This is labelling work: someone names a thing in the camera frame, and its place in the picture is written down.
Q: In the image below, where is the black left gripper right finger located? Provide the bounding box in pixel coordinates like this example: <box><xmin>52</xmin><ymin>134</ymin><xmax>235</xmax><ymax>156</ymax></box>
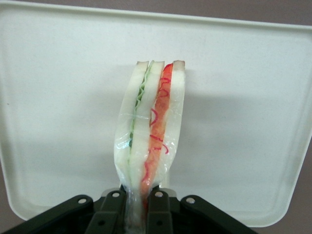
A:
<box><xmin>146</xmin><ymin>191</ymin><xmax>259</xmax><ymax>234</ymax></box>

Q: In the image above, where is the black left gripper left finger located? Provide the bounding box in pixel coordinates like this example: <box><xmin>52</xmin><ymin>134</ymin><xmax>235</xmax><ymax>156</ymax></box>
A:
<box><xmin>0</xmin><ymin>189</ymin><xmax>127</xmax><ymax>234</ymax></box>

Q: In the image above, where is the triangle sandwich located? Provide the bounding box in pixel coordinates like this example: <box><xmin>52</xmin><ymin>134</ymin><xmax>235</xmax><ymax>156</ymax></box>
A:
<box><xmin>113</xmin><ymin>59</ymin><xmax>187</xmax><ymax>234</ymax></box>

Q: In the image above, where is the cream plastic tray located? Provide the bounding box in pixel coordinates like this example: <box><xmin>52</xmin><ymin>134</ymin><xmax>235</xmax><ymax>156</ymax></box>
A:
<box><xmin>0</xmin><ymin>2</ymin><xmax>312</xmax><ymax>229</ymax></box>

